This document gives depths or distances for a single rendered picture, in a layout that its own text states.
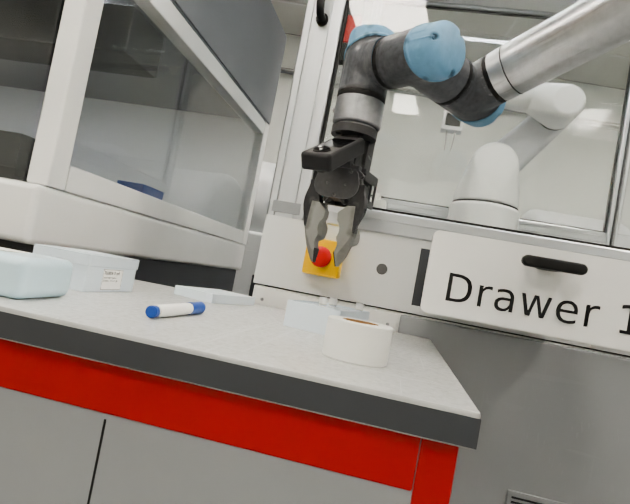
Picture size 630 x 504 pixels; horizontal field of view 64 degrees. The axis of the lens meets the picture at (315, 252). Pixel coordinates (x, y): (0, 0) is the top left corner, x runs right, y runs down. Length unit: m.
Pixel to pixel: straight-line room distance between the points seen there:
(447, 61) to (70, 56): 0.65
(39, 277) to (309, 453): 0.34
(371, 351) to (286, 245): 0.56
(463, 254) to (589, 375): 0.47
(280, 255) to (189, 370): 0.62
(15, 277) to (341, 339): 0.33
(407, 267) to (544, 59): 0.45
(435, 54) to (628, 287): 0.38
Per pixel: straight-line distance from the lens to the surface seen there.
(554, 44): 0.77
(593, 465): 1.11
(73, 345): 0.50
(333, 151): 0.69
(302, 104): 1.10
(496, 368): 1.04
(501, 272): 0.69
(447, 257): 0.68
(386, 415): 0.42
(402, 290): 1.01
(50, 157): 1.01
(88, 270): 0.74
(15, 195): 1.01
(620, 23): 0.76
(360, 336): 0.51
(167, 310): 0.59
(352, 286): 1.01
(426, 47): 0.71
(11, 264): 0.59
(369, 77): 0.79
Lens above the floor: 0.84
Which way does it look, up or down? 2 degrees up
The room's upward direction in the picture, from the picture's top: 11 degrees clockwise
